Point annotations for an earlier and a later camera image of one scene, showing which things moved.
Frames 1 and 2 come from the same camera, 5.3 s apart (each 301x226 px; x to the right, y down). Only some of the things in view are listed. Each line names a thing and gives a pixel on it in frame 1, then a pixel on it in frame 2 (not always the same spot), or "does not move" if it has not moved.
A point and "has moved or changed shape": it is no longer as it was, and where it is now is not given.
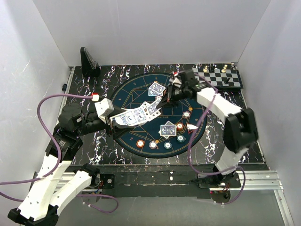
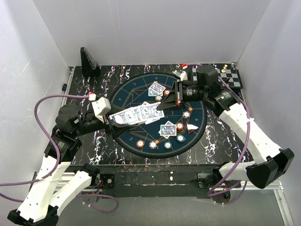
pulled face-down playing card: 153,108 has moved or changed shape
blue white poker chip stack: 153,145 does not move
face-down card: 152,92 does not move
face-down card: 168,130 has moved or changed shape
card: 157,87 does not move
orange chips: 179,126 does not move
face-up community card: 149,117 → 151,120
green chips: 180,138 does not move
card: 168,130 does not move
